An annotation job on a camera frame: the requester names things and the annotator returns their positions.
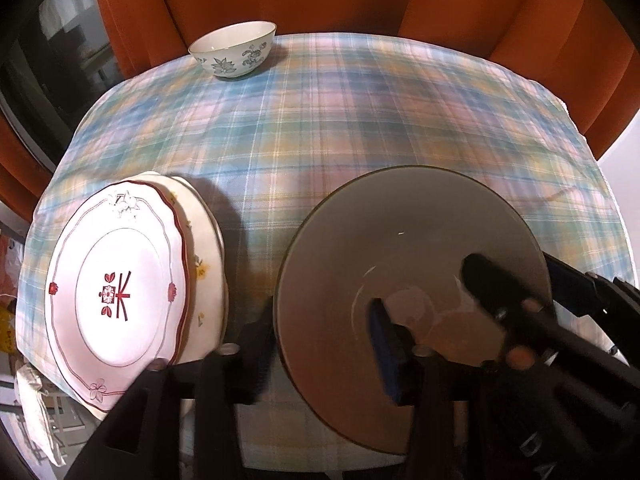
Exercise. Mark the plaid tablecloth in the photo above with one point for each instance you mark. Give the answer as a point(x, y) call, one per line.
point(350, 110)

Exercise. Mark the dark glass window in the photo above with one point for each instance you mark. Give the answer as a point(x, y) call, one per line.
point(50, 85)

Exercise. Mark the yellow packet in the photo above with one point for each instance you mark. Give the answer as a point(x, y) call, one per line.
point(5, 330)

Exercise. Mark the yellow flower plate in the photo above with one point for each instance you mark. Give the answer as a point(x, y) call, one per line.
point(205, 250)

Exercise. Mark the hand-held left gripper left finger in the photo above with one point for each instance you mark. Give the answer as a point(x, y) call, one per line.
point(255, 365)

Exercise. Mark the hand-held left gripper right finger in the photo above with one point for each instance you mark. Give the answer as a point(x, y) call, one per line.
point(384, 355)

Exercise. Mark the white cloth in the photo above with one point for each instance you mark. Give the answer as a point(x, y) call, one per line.
point(37, 410)

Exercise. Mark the white red print plate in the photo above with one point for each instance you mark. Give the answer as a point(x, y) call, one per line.
point(100, 240)

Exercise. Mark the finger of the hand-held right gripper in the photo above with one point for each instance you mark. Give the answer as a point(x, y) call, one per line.
point(565, 280)
point(482, 280)

